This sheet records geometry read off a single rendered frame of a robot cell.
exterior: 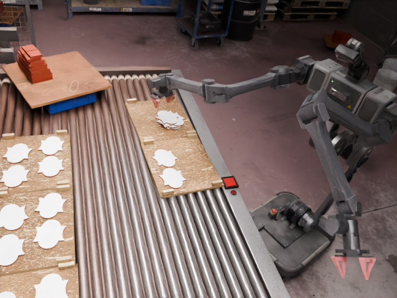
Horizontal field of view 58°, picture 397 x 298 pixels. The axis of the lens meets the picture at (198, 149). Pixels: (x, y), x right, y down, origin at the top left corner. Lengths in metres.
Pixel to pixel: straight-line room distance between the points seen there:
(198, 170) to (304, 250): 1.10
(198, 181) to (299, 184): 1.74
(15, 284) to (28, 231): 0.24
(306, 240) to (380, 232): 0.90
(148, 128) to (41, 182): 0.69
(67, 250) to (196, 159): 0.83
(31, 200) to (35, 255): 0.30
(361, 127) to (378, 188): 2.30
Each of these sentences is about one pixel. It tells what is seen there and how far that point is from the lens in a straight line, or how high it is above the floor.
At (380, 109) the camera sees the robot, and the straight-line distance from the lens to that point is 1.82.
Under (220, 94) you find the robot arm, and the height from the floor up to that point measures 1.42.
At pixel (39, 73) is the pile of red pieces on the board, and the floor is 1.10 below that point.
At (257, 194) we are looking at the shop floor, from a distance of 3.23.
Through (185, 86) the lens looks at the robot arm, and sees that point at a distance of 1.86.
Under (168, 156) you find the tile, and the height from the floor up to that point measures 0.94.
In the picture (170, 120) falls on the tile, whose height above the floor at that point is 0.99.
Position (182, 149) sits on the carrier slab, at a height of 0.94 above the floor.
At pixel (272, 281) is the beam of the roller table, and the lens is 1.66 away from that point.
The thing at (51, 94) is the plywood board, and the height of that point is 1.04.
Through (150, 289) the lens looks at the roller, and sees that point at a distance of 1.54.
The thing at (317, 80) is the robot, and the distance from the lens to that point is 1.94.
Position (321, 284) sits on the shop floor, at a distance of 2.90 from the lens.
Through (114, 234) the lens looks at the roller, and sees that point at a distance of 1.67.
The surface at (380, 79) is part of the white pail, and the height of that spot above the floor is 0.31.
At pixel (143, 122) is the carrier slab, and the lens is 2.22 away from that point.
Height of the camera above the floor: 2.29
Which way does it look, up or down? 41 degrees down
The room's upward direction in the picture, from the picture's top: 11 degrees clockwise
